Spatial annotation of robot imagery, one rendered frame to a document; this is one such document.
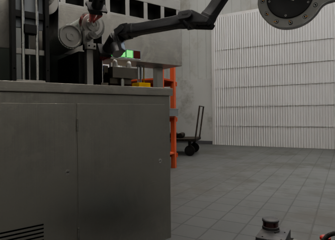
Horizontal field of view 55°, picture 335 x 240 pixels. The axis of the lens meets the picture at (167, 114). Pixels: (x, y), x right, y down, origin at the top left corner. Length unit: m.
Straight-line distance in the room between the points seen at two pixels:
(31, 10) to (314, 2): 1.18
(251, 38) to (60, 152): 6.70
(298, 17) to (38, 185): 1.15
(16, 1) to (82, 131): 0.64
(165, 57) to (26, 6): 1.18
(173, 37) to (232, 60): 5.33
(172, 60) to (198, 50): 5.72
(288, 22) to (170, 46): 1.52
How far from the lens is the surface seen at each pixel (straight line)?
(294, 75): 7.48
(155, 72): 2.65
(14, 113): 1.41
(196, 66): 8.20
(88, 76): 1.75
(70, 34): 1.80
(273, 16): 1.14
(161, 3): 2.58
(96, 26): 1.85
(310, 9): 1.13
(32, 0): 1.68
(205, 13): 1.49
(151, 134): 1.67
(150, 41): 2.44
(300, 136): 7.45
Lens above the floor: 0.77
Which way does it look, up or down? level
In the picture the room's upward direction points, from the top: 1 degrees counter-clockwise
